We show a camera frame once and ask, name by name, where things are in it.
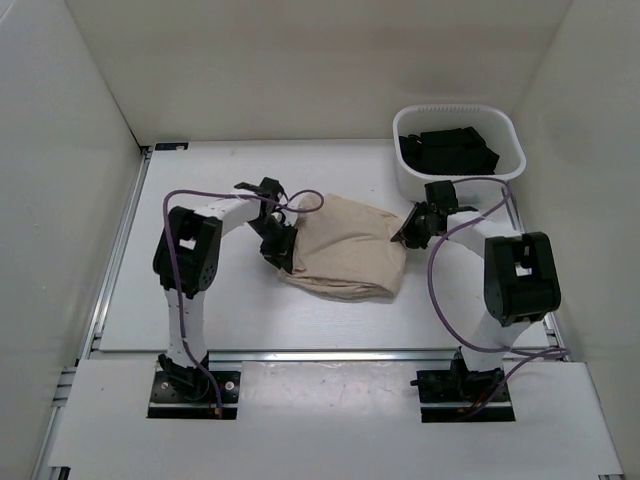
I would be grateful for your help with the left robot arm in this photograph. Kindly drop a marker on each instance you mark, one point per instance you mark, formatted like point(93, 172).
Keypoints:
point(186, 262)

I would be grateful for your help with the white plastic basket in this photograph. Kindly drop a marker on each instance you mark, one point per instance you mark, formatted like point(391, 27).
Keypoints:
point(492, 124)

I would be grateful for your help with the aluminium front rail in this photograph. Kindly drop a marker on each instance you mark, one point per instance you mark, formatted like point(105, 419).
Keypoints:
point(329, 356)

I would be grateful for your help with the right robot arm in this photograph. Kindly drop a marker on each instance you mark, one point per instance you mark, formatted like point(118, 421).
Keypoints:
point(520, 284)

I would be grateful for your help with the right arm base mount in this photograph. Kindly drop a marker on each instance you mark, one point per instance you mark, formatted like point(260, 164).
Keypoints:
point(442, 402)

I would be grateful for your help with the aluminium left rail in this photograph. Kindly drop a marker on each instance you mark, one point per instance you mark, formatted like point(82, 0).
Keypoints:
point(93, 325)

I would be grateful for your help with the black folded trousers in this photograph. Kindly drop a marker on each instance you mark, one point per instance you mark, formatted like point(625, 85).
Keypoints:
point(456, 152)

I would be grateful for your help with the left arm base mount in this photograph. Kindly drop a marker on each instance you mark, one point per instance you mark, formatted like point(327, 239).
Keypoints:
point(167, 402)

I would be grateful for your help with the beige trousers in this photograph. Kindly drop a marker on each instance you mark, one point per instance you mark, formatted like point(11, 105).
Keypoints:
point(344, 250)

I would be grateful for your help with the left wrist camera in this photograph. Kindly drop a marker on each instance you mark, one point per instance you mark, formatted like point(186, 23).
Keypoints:
point(268, 188)

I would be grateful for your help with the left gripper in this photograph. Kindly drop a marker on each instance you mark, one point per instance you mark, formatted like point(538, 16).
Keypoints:
point(281, 253)

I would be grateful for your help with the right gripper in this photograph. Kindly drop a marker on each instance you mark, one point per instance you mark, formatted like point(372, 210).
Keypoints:
point(406, 234)

